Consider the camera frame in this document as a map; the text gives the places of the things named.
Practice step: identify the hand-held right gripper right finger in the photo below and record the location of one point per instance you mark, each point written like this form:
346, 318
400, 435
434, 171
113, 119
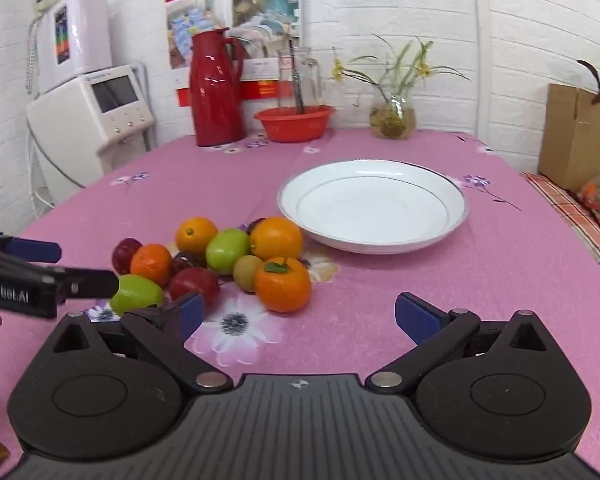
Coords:
420, 317

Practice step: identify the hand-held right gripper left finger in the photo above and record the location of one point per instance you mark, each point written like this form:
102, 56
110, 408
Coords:
192, 310

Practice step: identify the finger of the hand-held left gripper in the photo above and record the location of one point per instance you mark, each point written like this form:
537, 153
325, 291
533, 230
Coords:
90, 282
35, 251

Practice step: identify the red apple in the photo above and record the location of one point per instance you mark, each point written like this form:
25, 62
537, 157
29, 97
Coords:
194, 284

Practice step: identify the dark red plum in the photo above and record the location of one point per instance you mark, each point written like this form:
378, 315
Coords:
125, 255

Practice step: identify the green apple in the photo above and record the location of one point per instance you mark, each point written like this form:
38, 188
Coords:
137, 294
227, 250

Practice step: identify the dark purple plum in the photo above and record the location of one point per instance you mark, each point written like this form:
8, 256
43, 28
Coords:
182, 261
254, 225

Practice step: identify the small mandarin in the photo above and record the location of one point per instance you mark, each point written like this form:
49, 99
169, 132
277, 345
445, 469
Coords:
151, 263

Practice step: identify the brown kiwi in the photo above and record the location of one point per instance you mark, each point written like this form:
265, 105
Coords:
246, 272

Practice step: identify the orange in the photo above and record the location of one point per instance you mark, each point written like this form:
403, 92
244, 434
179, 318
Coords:
276, 237
196, 235

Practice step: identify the mandarin with green leaf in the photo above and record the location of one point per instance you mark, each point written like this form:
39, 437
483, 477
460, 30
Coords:
282, 287

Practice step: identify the white plate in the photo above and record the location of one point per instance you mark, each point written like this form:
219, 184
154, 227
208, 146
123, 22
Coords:
375, 205

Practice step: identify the pink floral tablecloth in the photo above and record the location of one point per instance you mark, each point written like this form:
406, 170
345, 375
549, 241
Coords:
430, 275

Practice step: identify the white machine with screen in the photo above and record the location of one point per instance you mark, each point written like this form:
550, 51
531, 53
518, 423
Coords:
80, 130

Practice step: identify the checked orange cloth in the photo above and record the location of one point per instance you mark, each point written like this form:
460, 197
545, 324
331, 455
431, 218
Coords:
570, 215

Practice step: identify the glass vase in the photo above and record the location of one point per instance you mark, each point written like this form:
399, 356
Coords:
392, 117

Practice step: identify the red plastic basin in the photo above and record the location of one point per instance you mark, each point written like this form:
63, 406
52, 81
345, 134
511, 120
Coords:
292, 125

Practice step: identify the red thermos jug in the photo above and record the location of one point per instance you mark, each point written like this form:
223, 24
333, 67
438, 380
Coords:
215, 90

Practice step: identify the cardboard box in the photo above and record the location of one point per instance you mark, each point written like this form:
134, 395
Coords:
575, 135

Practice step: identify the dark sticks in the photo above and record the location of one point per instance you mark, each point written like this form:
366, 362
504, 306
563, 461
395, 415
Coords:
297, 85

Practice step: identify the green flowering plant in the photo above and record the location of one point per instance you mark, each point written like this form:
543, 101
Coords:
402, 67

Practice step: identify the clear glass pitcher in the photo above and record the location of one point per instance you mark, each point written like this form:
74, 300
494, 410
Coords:
310, 80

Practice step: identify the white wall pipe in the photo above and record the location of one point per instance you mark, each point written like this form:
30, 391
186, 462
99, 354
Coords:
480, 50

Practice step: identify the bedding wall calendar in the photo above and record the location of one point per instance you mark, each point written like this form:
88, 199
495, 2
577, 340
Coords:
265, 5

